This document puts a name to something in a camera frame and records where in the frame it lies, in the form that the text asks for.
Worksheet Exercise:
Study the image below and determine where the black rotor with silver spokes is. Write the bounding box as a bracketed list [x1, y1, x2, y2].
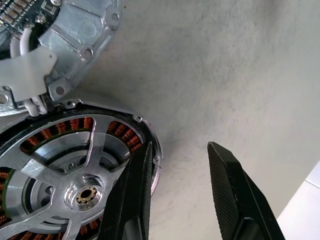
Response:
[0, 104, 151, 240]

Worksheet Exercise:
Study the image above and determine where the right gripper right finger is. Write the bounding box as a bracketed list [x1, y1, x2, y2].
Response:
[206, 141, 287, 240]

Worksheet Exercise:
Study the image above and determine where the copper wound stator ring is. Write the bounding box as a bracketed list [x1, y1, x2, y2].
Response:
[0, 98, 165, 240]

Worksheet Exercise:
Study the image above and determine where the silver motor cover plate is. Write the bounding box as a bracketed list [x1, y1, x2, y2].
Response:
[0, 0, 123, 117]

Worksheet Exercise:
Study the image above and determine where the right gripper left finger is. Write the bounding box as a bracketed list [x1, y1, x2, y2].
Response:
[98, 141, 154, 240]

